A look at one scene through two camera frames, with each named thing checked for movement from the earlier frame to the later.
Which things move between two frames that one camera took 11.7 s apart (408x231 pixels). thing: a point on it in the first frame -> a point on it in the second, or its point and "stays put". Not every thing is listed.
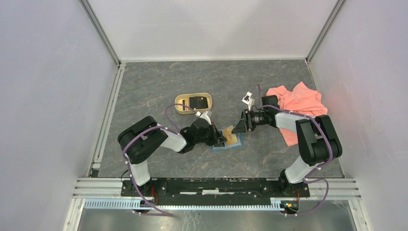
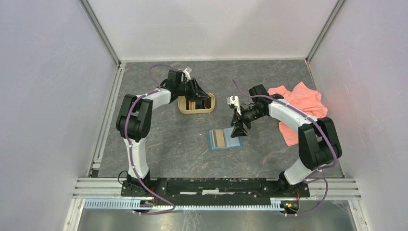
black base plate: [216, 191] stays put
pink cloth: [301, 99] stays put
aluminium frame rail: [339, 188] stays put
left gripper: [219, 138] -> [196, 90]
